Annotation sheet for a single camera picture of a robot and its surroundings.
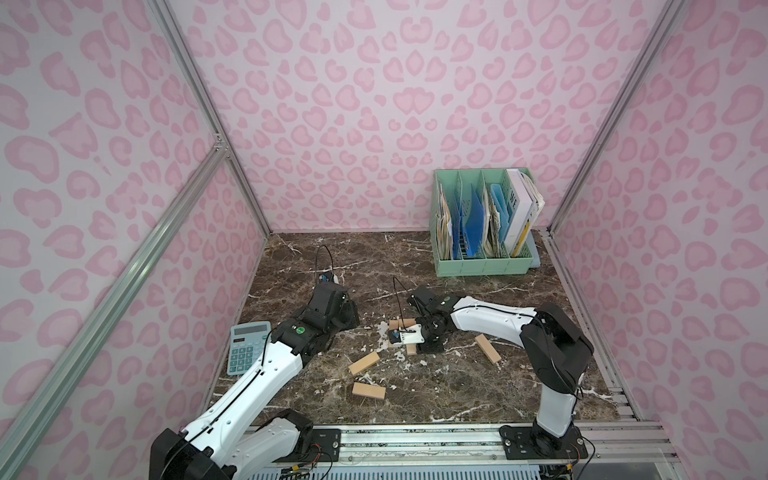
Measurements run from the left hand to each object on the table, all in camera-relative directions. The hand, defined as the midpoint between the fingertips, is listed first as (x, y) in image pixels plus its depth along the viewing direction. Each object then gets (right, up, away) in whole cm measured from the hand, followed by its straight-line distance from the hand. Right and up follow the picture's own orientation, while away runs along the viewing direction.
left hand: (351, 304), depth 80 cm
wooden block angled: (+39, -14, +8) cm, 42 cm away
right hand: (+19, -12, +10) cm, 25 cm away
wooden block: (+14, -5, -2) cm, 14 cm away
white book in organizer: (+53, +24, +18) cm, 61 cm away
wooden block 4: (+5, -24, +1) cm, 24 cm away
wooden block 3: (+2, -18, +6) cm, 19 cm away
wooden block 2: (+16, -14, +8) cm, 23 cm away
